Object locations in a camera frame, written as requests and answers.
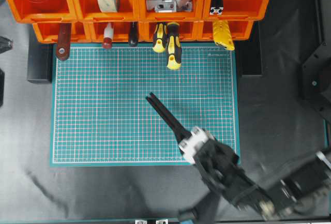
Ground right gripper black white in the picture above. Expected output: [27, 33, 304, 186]
[144, 92, 267, 211]

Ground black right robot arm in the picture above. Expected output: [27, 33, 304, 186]
[146, 43, 330, 223]

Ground orange bin rack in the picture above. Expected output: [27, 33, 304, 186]
[7, 0, 269, 43]

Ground black rack base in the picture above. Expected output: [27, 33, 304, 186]
[27, 42, 53, 84]

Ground yellow black screwdriver right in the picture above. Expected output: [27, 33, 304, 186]
[166, 22, 182, 70]

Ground yellow black screwdriver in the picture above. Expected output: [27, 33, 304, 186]
[153, 22, 168, 53]
[166, 22, 182, 70]

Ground green cutting mat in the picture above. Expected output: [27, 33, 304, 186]
[50, 42, 240, 167]

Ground yellow black screwdriver left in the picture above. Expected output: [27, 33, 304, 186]
[153, 22, 168, 53]

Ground yellow utility knife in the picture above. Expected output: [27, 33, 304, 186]
[213, 20, 235, 51]

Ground white red glue bottle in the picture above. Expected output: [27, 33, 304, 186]
[102, 22, 114, 49]

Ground metal bracket bottom edge right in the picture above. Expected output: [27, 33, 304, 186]
[156, 219, 168, 224]

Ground metal bracket edge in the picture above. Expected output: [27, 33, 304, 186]
[135, 220, 147, 224]
[156, 219, 168, 224]

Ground metal bracket bottom edge left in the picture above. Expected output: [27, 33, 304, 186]
[135, 220, 147, 224]

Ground dark tool handle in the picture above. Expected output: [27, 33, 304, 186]
[128, 22, 139, 47]

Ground brown wooden tool handle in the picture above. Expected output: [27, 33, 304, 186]
[56, 23, 71, 61]

